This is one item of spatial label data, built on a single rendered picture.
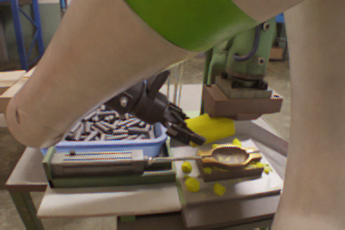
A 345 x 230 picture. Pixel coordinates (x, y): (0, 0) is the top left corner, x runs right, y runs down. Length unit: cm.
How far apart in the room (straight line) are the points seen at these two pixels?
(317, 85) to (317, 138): 6
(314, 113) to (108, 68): 23
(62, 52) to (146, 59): 8
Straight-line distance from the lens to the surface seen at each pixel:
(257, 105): 53
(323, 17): 27
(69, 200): 59
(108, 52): 16
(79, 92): 22
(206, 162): 60
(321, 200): 35
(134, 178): 58
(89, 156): 59
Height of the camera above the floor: 142
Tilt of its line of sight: 25 degrees down
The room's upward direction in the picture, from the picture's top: 3 degrees clockwise
